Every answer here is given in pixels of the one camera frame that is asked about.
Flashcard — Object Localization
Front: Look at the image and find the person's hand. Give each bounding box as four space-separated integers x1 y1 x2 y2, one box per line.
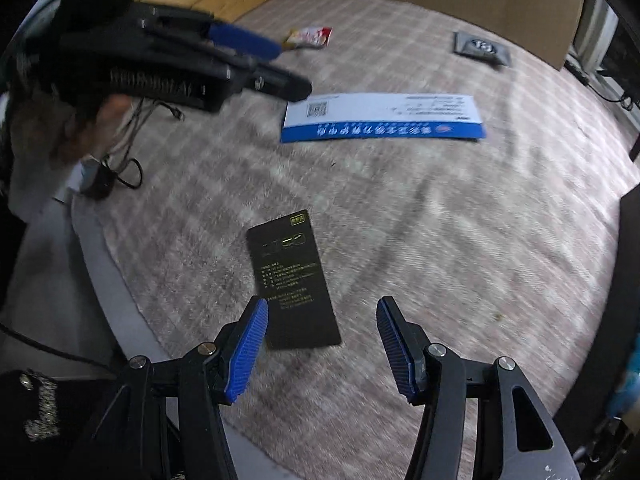
9 94 132 168

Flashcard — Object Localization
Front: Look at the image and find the red yellow snack packet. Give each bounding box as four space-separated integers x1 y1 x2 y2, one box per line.
282 26 333 50

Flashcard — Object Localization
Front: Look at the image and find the black storage tray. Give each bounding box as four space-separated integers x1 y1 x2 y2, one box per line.
553 188 639 453

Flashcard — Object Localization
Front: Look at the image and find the blue white paper box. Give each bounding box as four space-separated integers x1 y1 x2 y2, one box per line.
280 92 486 143

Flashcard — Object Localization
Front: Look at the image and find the checkered pink table cloth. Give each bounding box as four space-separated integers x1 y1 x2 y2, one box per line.
73 0 639 479

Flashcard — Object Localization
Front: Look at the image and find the grey foil pouch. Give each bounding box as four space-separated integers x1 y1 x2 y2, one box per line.
454 32 512 67

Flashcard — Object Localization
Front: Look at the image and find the black flat card package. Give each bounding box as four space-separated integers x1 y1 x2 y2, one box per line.
246 210 342 350

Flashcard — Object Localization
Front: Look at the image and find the black power strip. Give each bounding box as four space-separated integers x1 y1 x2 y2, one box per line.
564 60 590 87

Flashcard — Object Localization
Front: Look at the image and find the black cable with plug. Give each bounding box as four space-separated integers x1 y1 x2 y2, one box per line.
81 98 187 201

